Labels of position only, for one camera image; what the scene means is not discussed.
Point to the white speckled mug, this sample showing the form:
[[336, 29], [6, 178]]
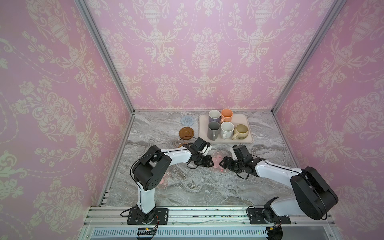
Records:
[[226, 130]]

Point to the left aluminium corner post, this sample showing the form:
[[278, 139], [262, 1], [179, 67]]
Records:
[[101, 46]]

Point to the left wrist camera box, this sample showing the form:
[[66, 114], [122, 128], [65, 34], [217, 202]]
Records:
[[201, 144]]

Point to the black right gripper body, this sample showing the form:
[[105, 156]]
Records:
[[231, 164]]

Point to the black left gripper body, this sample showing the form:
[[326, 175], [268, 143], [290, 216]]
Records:
[[203, 160]]

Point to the orange ceramic mug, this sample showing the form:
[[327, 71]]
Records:
[[226, 115]]

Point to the white perforated cable duct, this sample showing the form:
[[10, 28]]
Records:
[[168, 233]]

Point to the beige glazed round mug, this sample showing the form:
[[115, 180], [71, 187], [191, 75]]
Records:
[[240, 132]]

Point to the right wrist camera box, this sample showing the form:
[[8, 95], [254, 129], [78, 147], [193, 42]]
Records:
[[242, 154]]

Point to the brown round wooden coaster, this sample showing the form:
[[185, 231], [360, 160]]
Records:
[[186, 133]]

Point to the aluminium front rail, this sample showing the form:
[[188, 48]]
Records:
[[231, 216]]

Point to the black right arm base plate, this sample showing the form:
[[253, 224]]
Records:
[[260, 216]]

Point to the grey ceramic mug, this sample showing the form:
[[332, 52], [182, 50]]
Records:
[[213, 130]]

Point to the blue woven round coaster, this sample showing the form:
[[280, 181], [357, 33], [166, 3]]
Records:
[[187, 121]]

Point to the cream rectangular tray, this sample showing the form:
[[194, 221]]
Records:
[[237, 119]]

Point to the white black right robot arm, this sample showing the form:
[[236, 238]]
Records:
[[313, 197]]

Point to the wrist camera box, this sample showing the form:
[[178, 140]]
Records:
[[201, 144], [242, 154]]

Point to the aluminium corner post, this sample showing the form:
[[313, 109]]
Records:
[[101, 46], [325, 25]]

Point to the purple ceramic mug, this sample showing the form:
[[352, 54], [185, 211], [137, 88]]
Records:
[[214, 116]]

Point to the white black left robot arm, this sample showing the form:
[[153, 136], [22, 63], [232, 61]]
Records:
[[149, 170]]

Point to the right aluminium corner post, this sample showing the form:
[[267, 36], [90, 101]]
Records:
[[325, 25]]

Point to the pink flower coaster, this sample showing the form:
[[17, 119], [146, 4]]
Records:
[[164, 181], [217, 158]]

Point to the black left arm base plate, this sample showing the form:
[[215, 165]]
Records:
[[160, 216]]

